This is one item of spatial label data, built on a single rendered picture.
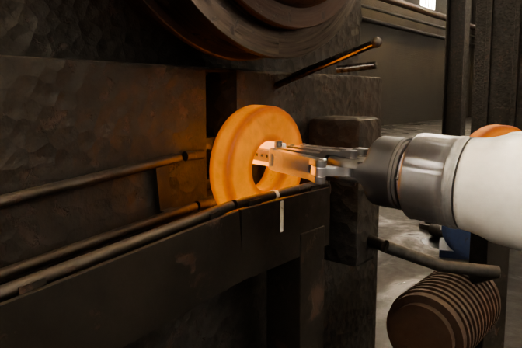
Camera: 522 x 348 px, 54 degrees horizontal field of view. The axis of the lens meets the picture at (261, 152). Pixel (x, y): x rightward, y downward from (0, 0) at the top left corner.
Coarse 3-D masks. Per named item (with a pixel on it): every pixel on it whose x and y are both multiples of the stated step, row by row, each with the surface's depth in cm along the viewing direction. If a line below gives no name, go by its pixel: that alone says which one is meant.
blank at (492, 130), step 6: (486, 126) 94; (492, 126) 92; (498, 126) 92; (504, 126) 92; (510, 126) 92; (474, 132) 93; (480, 132) 92; (486, 132) 91; (492, 132) 91; (498, 132) 91; (504, 132) 92
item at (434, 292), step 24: (432, 288) 80; (456, 288) 81; (480, 288) 84; (408, 312) 78; (432, 312) 75; (456, 312) 76; (480, 312) 80; (408, 336) 78; (432, 336) 76; (456, 336) 75; (480, 336) 80
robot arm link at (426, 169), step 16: (416, 144) 49; (432, 144) 48; (448, 144) 47; (464, 144) 47; (400, 160) 50; (416, 160) 48; (432, 160) 47; (448, 160) 46; (400, 176) 49; (416, 176) 48; (432, 176) 47; (448, 176) 46; (400, 192) 49; (416, 192) 48; (432, 192) 47; (448, 192) 46; (416, 208) 49; (432, 208) 47; (448, 208) 46; (448, 224) 48
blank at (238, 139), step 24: (240, 120) 61; (264, 120) 63; (288, 120) 67; (216, 144) 60; (240, 144) 60; (288, 144) 67; (216, 168) 60; (240, 168) 60; (216, 192) 61; (240, 192) 61; (264, 192) 65
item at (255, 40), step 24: (168, 0) 54; (192, 0) 51; (216, 0) 53; (192, 24) 57; (216, 24) 54; (240, 24) 56; (336, 24) 72; (240, 48) 58; (264, 48) 60; (288, 48) 64; (312, 48) 68
